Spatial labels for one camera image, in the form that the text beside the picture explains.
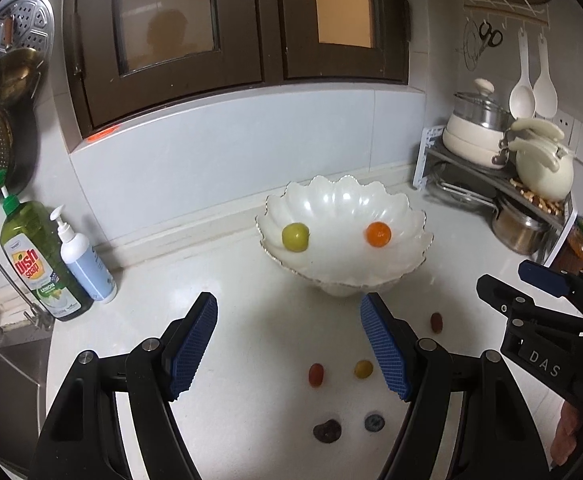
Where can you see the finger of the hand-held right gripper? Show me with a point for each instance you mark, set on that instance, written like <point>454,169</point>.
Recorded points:
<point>496,292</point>
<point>541,276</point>

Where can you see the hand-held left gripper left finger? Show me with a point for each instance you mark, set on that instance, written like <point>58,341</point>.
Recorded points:
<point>194,345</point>

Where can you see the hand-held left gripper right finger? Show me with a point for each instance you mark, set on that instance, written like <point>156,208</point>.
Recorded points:
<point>386,347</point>

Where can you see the yellow cherry tomato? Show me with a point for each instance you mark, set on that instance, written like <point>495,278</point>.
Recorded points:
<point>363,369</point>

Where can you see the dark red grape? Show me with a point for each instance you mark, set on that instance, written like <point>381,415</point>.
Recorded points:
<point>437,322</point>

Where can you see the red cherry tomato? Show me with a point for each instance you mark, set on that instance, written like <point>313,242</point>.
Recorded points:
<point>316,374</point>

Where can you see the dark purple wrinkled fruit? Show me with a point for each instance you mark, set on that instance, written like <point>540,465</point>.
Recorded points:
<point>326,431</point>

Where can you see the white scalloped bowl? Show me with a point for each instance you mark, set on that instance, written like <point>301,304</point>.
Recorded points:
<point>341,255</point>

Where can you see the person's right hand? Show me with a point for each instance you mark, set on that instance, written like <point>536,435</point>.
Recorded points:
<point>569,432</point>

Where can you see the glass jar of sauce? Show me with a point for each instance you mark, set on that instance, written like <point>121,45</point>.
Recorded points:
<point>576,250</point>

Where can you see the stainless steel pot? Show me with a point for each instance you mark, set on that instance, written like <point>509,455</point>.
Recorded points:
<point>519,230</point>

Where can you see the blueberry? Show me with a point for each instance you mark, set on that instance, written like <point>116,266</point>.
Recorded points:
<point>374,422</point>

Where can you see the white kettle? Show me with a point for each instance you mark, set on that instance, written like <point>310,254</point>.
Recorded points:
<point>541,170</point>

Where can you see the orange tangerine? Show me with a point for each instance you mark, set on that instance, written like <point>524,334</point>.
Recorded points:
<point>378,234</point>

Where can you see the glass pan lid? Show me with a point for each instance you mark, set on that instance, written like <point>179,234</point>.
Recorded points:
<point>459,182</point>

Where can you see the white pump bottle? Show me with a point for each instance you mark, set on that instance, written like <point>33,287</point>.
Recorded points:
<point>86,265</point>

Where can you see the white grey shelf rack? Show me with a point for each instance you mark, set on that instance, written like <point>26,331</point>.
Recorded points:
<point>451,157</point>

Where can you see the yellow-green apple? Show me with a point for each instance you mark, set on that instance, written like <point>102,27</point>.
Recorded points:
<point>295,236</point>

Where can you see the white cooking pot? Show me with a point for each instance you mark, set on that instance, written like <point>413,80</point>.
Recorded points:
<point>471,145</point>

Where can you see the steel pot with glass lid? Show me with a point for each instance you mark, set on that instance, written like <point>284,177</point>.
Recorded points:
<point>481,110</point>

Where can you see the green dish soap bottle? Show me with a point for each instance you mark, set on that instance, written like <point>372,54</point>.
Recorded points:
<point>36,260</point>

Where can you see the white ladle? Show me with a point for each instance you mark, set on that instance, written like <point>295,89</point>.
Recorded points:
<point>521,97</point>

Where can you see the white rice paddle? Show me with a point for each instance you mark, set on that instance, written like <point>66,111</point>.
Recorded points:
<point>545,92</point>

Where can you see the steel sink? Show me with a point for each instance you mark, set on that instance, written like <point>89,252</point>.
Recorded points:
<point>6,390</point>

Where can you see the metal faucet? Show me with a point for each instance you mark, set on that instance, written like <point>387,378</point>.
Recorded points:
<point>6,280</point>

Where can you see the black scissors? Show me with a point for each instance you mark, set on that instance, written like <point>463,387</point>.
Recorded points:
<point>490,35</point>

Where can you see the brass pot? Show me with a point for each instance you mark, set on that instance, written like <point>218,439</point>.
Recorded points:
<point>14,75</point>

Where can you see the brown wooden window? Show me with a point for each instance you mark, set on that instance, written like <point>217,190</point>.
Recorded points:
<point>266,20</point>

